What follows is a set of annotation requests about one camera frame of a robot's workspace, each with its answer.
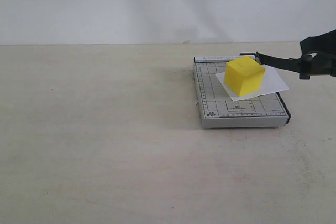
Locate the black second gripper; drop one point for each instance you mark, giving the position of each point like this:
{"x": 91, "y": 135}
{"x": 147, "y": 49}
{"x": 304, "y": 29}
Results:
{"x": 324, "y": 43}

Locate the black cutter blade arm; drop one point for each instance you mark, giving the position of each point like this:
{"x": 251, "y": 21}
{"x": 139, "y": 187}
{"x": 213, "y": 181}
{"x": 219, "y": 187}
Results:
{"x": 288, "y": 64}

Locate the white paper sheet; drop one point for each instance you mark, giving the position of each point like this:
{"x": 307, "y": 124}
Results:
{"x": 272, "y": 83}

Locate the yellow cube block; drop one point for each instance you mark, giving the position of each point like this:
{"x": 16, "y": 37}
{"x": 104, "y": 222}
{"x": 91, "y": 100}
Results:
{"x": 244, "y": 75}

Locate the grey paper cutter base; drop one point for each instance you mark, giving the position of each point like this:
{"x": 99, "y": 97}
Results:
{"x": 218, "y": 109}

